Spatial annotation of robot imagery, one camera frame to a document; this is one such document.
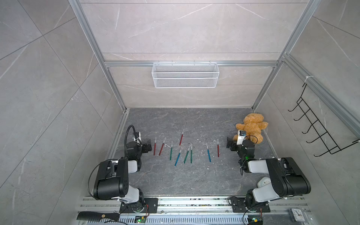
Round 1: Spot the black wire hook rack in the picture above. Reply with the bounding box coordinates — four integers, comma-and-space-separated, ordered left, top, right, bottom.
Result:
287, 84, 360, 158

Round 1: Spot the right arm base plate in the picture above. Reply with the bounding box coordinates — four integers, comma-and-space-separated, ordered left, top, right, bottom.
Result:
227, 196, 271, 213

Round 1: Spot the aluminium mounting rail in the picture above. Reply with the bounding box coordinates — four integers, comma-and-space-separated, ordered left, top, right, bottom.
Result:
76, 196, 317, 225

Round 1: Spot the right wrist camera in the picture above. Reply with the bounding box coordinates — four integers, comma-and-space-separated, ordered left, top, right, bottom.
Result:
237, 130, 247, 145

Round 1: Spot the blue carving knife middle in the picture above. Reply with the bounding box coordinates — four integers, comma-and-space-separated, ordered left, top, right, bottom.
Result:
174, 146, 183, 167

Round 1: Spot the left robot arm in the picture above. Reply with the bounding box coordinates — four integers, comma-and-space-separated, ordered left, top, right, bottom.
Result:
87, 125, 152, 213

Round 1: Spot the white wire mesh basket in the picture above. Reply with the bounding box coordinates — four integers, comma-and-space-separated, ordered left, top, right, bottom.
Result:
151, 62, 220, 89

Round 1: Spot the green carving knife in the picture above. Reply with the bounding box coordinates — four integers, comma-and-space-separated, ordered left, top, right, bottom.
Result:
190, 143, 193, 164
183, 144, 191, 164
169, 141, 173, 161

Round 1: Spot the brown teddy bear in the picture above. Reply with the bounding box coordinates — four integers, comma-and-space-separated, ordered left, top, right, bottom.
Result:
235, 113, 268, 144

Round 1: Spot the blue carving knife right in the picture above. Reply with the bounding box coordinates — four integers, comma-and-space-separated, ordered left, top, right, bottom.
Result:
206, 143, 212, 163

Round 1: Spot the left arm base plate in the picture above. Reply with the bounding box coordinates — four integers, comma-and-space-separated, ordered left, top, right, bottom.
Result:
119, 198, 158, 213

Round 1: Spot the blue carving knife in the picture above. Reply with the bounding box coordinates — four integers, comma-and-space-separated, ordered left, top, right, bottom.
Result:
206, 143, 212, 163
174, 146, 183, 167

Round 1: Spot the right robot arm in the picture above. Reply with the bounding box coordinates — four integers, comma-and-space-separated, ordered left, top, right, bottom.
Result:
226, 136, 311, 212

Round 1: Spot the small white clock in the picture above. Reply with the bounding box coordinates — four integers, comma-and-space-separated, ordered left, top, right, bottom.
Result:
289, 208, 306, 223

